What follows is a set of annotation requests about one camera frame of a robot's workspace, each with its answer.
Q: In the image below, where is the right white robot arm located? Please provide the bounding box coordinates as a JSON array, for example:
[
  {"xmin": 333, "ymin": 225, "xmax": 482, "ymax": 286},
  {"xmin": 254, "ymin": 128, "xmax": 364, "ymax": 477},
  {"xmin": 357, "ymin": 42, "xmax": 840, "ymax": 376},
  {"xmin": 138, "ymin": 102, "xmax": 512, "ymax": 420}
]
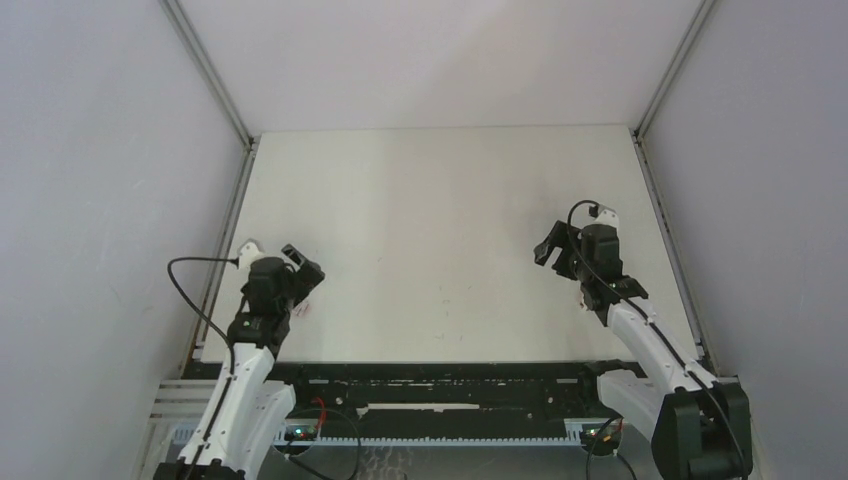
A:
[{"xmin": 533, "ymin": 221, "xmax": 754, "ymax": 479}]

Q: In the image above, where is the left green circuit board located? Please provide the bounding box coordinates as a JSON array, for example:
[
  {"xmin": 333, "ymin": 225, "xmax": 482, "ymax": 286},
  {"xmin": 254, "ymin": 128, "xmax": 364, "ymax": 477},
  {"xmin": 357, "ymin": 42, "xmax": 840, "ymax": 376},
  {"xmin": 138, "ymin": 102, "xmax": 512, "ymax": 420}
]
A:
[{"xmin": 284, "ymin": 426, "xmax": 320, "ymax": 443}]

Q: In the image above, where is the green circuit board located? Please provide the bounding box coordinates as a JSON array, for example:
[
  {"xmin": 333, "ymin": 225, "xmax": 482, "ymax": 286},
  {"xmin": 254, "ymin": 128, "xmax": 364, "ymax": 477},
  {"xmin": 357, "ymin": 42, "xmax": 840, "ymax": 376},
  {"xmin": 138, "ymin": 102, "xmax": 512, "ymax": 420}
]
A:
[
  {"xmin": 580, "ymin": 427, "xmax": 622, "ymax": 446},
  {"xmin": 284, "ymin": 426, "xmax": 320, "ymax": 443}
]

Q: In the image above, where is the right green circuit board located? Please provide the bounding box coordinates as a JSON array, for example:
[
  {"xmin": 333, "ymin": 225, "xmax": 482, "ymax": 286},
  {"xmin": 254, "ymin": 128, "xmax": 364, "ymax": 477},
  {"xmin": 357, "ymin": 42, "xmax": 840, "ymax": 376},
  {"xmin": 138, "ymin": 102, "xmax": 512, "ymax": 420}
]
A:
[{"xmin": 580, "ymin": 427, "xmax": 622, "ymax": 446}]

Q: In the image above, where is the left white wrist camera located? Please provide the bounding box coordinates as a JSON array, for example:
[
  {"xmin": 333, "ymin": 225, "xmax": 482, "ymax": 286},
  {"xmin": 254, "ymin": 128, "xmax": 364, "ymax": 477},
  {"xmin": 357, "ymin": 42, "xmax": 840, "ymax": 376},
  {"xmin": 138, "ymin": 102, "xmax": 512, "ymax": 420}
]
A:
[{"xmin": 237, "ymin": 239, "xmax": 266, "ymax": 270}]

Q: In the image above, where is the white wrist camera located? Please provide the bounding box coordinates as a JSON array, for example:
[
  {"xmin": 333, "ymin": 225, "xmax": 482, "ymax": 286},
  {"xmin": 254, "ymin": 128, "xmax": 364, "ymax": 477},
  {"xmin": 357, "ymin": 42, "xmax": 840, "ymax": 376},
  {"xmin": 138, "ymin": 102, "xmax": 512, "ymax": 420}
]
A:
[
  {"xmin": 237, "ymin": 239, "xmax": 266, "ymax": 270},
  {"xmin": 589, "ymin": 205, "xmax": 620, "ymax": 229}
]

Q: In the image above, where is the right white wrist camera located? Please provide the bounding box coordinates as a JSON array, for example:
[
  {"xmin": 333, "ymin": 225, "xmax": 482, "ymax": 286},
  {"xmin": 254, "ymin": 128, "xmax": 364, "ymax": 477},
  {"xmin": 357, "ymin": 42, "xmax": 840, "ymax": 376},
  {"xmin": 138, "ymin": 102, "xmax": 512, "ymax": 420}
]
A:
[{"xmin": 589, "ymin": 205, "xmax": 620, "ymax": 229}]

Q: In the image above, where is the right black camera cable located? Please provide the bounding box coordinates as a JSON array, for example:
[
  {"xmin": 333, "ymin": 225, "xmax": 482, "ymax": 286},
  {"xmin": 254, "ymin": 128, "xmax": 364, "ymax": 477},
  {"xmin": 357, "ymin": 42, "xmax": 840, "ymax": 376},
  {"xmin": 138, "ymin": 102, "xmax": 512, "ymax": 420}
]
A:
[{"xmin": 566, "ymin": 199, "xmax": 750, "ymax": 465}]

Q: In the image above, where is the white slotted cable duct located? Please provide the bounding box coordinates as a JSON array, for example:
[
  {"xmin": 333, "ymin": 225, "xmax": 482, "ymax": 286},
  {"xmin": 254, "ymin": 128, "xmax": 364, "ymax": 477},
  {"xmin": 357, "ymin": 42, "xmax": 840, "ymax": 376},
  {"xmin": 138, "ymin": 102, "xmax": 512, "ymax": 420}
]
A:
[{"xmin": 271, "ymin": 424, "xmax": 584, "ymax": 447}]

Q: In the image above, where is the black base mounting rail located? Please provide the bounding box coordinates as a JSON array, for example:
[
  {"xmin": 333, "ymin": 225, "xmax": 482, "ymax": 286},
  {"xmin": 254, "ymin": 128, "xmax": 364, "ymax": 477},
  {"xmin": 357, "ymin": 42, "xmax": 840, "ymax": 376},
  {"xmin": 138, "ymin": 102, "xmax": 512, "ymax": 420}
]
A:
[{"xmin": 182, "ymin": 360, "xmax": 647, "ymax": 440}]

